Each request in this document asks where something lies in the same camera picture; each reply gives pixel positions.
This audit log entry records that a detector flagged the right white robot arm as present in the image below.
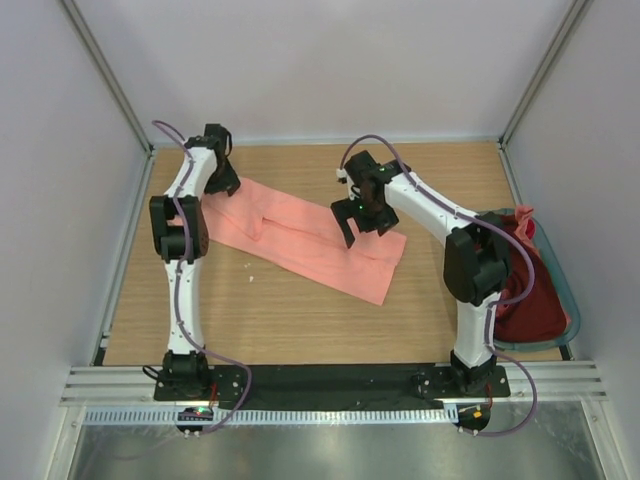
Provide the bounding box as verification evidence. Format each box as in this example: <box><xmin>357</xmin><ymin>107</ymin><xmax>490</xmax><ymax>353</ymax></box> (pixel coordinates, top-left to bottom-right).
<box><xmin>331</xmin><ymin>150</ymin><xmax>512</xmax><ymax>396</ymax></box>

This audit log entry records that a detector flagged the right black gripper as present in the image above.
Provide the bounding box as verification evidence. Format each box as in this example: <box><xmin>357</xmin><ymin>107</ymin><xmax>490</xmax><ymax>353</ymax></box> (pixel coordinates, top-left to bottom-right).
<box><xmin>331</xmin><ymin>193</ymin><xmax>398</xmax><ymax>248</ymax></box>

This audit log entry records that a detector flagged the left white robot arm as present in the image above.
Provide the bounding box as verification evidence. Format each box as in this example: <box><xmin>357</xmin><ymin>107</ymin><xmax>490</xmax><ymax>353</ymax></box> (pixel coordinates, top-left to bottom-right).
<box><xmin>149</xmin><ymin>120</ymin><xmax>241</xmax><ymax>401</ymax></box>

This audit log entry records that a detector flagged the white slotted cable duct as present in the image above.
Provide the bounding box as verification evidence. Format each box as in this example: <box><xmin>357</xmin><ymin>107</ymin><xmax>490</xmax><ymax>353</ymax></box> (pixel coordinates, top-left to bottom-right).
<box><xmin>83</xmin><ymin>405</ymin><xmax>458</xmax><ymax>427</ymax></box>

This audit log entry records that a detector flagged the dark red t shirt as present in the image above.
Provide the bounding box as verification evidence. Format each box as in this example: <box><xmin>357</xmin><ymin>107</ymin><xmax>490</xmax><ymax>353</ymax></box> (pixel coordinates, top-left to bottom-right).
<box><xmin>494</xmin><ymin>210</ymin><xmax>568</xmax><ymax>343</ymax></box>

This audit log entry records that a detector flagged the teal plastic basket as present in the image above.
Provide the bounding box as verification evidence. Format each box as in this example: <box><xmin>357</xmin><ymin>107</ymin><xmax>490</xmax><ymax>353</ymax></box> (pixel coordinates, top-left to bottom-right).
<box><xmin>469</xmin><ymin>207</ymin><xmax>584</xmax><ymax>351</ymax></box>

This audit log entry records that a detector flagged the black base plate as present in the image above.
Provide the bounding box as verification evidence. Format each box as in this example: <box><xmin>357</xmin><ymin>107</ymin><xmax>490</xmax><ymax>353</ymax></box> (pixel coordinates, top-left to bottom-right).
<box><xmin>153</xmin><ymin>363</ymin><xmax>511</xmax><ymax>402</ymax></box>

